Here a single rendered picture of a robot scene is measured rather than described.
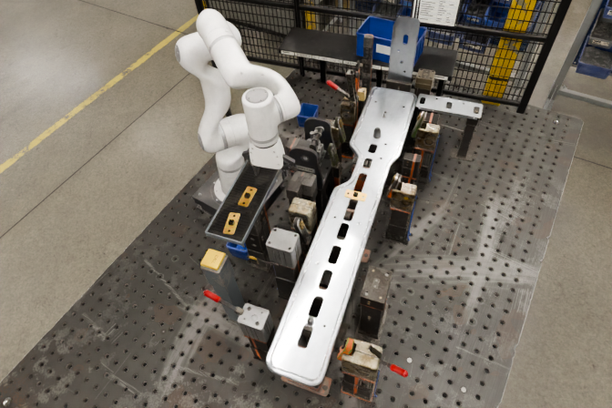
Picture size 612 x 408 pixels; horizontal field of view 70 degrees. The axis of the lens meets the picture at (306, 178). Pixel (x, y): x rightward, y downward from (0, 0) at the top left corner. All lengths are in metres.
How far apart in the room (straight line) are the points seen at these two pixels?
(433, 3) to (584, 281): 1.75
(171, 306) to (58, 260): 1.42
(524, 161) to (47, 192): 3.09
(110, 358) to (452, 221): 1.51
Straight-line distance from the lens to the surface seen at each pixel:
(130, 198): 3.31
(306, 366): 1.44
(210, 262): 1.45
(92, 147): 3.81
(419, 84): 2.19
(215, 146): 1.76
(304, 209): 1.60
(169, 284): 2.00
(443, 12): 2.34
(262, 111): 1.17
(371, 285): 1.51
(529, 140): 2.52
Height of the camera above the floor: 2.38
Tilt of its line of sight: 51 degrees down
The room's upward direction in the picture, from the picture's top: 6 degrees counter-clockwise
